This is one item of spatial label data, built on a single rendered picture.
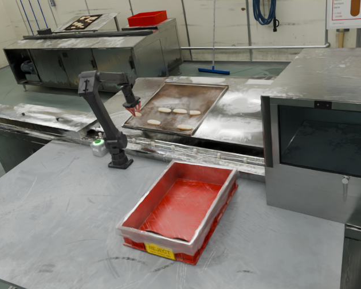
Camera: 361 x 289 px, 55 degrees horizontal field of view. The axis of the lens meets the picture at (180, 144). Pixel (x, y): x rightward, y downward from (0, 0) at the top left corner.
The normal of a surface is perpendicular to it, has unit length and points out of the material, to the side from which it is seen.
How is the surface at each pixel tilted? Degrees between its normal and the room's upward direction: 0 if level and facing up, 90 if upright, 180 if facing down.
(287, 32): 90
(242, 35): 90
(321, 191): 90
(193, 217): 0
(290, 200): 90
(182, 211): 0
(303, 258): 0
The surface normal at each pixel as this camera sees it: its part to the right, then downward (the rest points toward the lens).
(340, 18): -0.53, 0.50
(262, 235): -0.17, -0.86
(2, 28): 0.82, 0.13
